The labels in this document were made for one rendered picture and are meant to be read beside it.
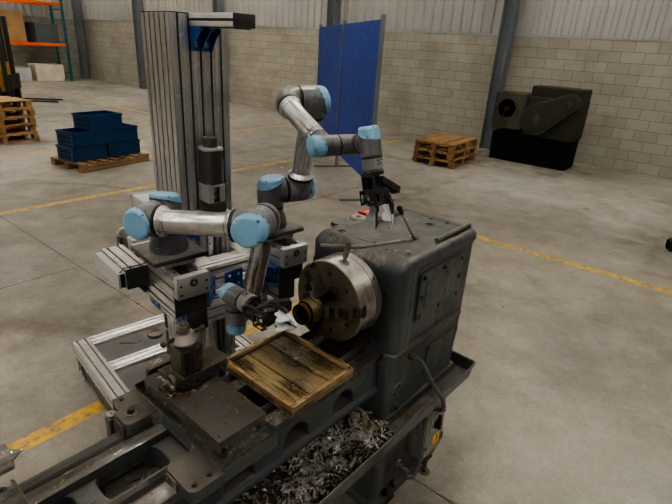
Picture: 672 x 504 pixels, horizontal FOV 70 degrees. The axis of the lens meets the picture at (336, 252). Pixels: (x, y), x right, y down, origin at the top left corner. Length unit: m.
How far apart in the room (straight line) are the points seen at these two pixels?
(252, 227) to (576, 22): 10.59
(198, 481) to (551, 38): 11.19
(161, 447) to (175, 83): 1.31
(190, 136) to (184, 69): 0.26
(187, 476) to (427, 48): 12.14
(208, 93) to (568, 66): 10.08
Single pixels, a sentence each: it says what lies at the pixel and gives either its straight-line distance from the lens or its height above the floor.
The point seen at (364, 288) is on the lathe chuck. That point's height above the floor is 1.17.
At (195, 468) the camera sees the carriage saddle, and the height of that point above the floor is 0.90.
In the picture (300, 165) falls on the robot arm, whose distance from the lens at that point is 2.18.
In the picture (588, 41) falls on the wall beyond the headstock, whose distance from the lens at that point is 11.62.
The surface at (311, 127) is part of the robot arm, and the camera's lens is 1.78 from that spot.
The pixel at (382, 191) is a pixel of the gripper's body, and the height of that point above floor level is 1.49.
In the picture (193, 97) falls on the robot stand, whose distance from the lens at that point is 2.12.
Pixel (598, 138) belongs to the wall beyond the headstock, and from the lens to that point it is 11.57.
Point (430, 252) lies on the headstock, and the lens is 1.87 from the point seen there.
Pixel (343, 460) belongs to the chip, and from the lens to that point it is 1.88.
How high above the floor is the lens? 1.94
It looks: 23 degrees down
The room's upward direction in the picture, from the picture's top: 4 degrees clockwise
